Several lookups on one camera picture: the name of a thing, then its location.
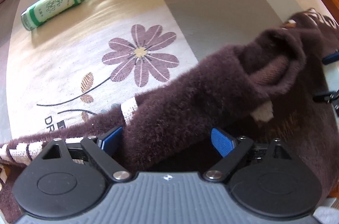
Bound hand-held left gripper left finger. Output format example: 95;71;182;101
41;126;131;183

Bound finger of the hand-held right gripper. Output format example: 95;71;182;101
322;50;339;65
313;90;339;117

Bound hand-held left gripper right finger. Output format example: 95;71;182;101
204;128;292;183

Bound fuzzy brown sweater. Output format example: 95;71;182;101
0;8;339;214

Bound person's grey trousers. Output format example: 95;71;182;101
315;207;339;224

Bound green glass bottle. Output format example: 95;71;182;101
21;0;133;32

